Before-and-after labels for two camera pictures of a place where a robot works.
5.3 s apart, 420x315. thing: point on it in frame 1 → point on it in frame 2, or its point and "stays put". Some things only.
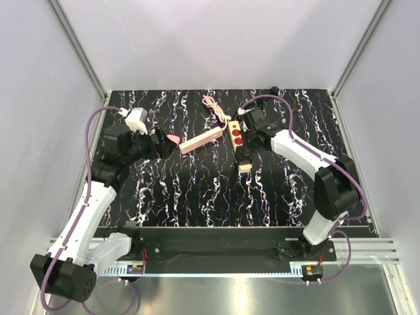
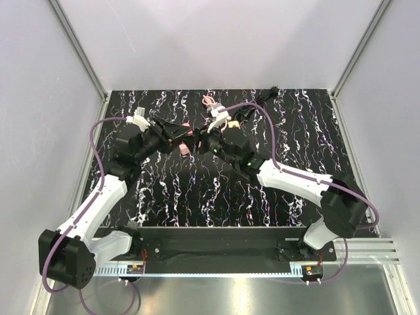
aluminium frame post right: (382, 7) stays put
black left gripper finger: (161, 142) → (170, 130)
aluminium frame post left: (80, 50) stays put
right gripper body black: (250, 140) → (212, 142)
